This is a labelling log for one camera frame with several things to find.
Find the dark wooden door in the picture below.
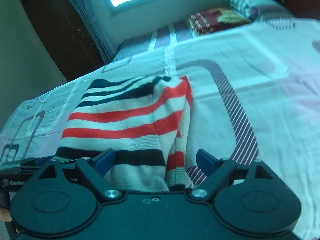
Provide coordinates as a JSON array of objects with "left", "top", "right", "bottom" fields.
[{"left": 17, "top": 0, "right": 106, "bottom": 82}]

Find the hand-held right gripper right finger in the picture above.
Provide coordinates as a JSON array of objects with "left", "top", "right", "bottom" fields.
[{"left": 189, "top": 149, "right": 276, "bottom": 201}]

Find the white patterned quilt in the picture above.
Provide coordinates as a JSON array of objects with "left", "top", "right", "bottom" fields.
[{"left": 0, "top": 17, "right": 320, "bottom": 240}]

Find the white red black striped sweater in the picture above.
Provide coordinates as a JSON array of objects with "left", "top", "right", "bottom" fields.
[{"left": 54, "top": 76, "right": 195, "bottom": 193}]

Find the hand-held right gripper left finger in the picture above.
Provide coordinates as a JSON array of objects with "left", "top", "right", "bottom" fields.
[{"left": 37, "top": 148, "right": 123, "bottom": 201}]

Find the grey curtain beside wardrobe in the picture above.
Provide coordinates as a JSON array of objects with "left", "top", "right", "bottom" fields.
[{"left": 57, "top": 0, "right": 113, "bottom": 65}]

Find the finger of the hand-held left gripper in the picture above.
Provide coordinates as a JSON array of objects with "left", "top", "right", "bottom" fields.
[{"left": 0, "top": 156, "right": 77, "bottom": 170}]

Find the dark red patterned pillow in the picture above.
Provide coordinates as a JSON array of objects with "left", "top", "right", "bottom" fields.
[{"left": 187, "top": 7, "right": 251, "bottom": 35}]

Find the purple striped bed sheet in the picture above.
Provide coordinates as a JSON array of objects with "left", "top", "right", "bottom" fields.
[{"left": 111, "top": 21, "right": 198, "bottom": 63}]

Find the person's left hand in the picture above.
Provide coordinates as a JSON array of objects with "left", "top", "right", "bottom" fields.
[{"left": 0, "top": 208, "right": 20, "bottom": 233}]

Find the plaid pillow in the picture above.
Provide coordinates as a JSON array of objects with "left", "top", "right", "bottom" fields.
[{"left": 229, "top": 0, "right": 293, "bottom": 22}]

